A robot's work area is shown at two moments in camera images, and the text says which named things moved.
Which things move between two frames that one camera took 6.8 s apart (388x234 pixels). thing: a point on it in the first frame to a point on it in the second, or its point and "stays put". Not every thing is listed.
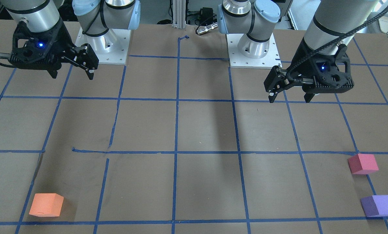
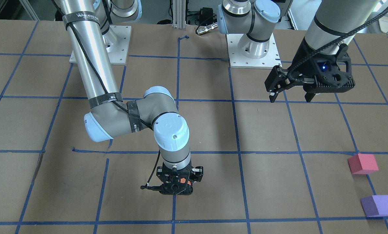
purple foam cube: x=378 y=205 stays put
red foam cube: x=362 y=164 stays put
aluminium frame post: x=179 y=14 stays put
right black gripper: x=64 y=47 to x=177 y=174
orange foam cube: x=46 y=205 to x=183 y=180
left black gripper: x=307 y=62 stays put
